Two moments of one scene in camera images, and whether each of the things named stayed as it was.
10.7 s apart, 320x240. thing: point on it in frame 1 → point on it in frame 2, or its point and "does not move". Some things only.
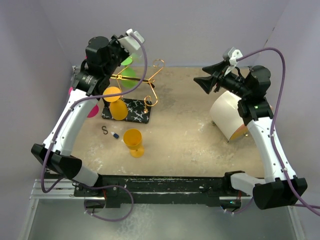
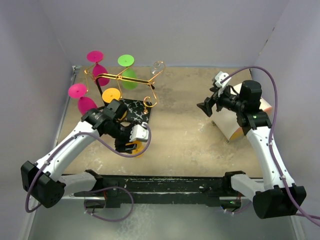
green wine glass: x=128 y=70 does not move
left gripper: x=114 y=42 → x=120 y=146
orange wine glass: x=132 y=139 does not move
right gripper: x=219 y=76 → x=207 y=105
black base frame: x=116 y=189 does not move
